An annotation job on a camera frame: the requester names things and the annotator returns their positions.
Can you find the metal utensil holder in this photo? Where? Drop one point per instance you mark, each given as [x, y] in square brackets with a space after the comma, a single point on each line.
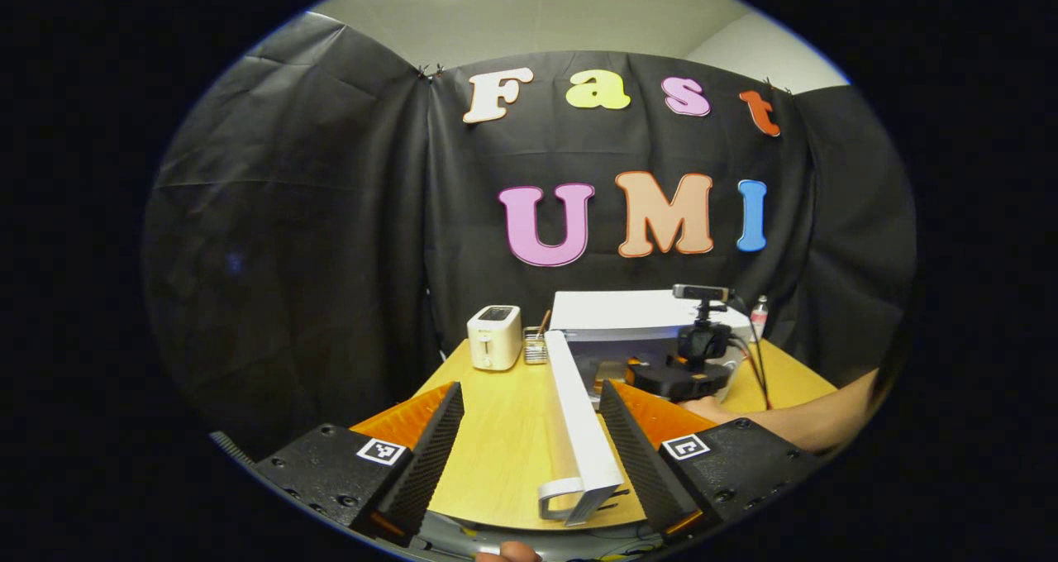
[536, 349]

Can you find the black binder clip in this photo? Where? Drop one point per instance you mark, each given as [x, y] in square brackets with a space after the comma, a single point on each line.
[777, 87]
[430, 72]

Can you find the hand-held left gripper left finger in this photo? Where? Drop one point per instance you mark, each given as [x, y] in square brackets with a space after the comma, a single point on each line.
[434, 459]

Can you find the small clear bottle pink label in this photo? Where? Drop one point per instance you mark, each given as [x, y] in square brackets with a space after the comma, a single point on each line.
[760, 318]

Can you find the white toaster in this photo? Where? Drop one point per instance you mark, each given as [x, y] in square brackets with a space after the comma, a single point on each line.
[494, 343]

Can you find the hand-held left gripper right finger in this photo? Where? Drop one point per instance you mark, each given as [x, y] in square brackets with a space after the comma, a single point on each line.
[640, 467]

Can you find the white microwave oven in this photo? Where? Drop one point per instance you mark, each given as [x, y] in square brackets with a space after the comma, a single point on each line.
[612, 310]

